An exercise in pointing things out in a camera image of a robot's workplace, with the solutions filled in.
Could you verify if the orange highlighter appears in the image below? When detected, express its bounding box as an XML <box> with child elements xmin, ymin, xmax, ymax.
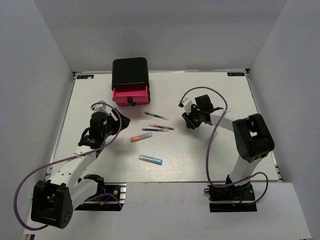
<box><xmin>130</xmin><ymin>132</ymin><xmax>153</xmax><ymax>143</ymax></box>

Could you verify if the pink bottom drawer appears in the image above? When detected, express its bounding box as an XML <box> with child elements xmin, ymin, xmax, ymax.
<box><xmin>116</xmin><ymin>100</ymin><xmax>150</xmax><ymax>107</ymax></box>

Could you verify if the black drawer cabinet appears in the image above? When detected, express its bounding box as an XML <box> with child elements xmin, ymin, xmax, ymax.
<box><xmin>111</xmin><ymin>57</ymin><xmax>151</xmax><ymax>101</ymax></box>

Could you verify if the pink top drawer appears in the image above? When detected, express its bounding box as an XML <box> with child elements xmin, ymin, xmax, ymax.
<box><xmin>112</xmin><ymin>84</ymin><xmax>149</xmax><ymax>106</ymax></box>

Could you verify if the blue highlighter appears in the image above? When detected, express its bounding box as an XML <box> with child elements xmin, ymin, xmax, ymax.
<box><xmin>138</xmin><ymin>154</ymin><xmax>163</xmax><ymax>166</ymax></box>

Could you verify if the pink drawer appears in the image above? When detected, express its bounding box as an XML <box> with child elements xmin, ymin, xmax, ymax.
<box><xmin>112</xmin><ymin>84</ymin><xmax>149</xmax><ymax>106</ymax></box>
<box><xmin>116</xmin><ymin>100</ymin><xmax>150</xmax><ymax>107</ymax></box>

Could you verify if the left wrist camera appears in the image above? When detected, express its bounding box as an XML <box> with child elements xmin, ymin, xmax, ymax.
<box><xmin>90</xmin><ymin>100</ymin><xmax>109</xmax><ymax>115</ymax></box>

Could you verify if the green pen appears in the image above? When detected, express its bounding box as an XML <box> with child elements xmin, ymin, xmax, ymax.
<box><xmin>144</xmin><ymin>112</ymin><xmax>169</xmax><ymax>121</ymax></box>

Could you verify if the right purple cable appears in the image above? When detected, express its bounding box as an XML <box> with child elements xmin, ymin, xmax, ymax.
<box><xmin>180</xmin><ymin>86</ymin><xmax>270</xmax><ymax>205</ymax></box>

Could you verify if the blue pen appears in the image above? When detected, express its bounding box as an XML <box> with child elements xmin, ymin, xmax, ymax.
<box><xmin>142</xmin><ymin>128</ymin><xmax>169</xmax><ymax>133</ymax></box>

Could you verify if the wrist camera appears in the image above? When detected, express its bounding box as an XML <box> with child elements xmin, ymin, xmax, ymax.
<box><xmin>90</xmin><ymin>100</ymin><xmax>109</xmax><ymax>115</ymax></box>
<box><xmin>178</xmin><ymin>98</ymin><xmax>193</xmax><ymax>114</ymax></box>

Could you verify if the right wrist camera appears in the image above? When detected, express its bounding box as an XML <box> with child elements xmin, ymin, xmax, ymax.
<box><xmin>178</xmin><ymin>98</ymin><xmax>193</xmax><ymax>114</ymax></box>

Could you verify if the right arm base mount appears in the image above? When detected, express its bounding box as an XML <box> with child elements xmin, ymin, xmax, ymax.
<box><xmin>204</xmin><ymin>182</ymin><xmax>257</xmax><ymax>213</ymax></box>

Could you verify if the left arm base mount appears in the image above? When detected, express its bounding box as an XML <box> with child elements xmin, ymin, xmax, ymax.
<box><xmin>75</xmin><ymin>182</ymin><xmax>127</xmax><ymax>212</ymax></box>

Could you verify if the red pen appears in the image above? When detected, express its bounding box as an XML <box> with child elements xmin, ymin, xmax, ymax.
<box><xmin>148</xmin><ymin>123</ymin><xmax>175</xmax><ymax>131</ymax></box>

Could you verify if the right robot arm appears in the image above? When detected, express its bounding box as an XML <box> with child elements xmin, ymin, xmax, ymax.
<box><xmin>179</xmin><ymin>94</ymin><xmax>275</xmax><ymax>200</ymax></box>

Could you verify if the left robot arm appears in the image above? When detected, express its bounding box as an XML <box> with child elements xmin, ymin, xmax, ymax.
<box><xmin>30</xmin><ymin>110</ymin><xmax>131</xmax><ymax>229</ymax></box>

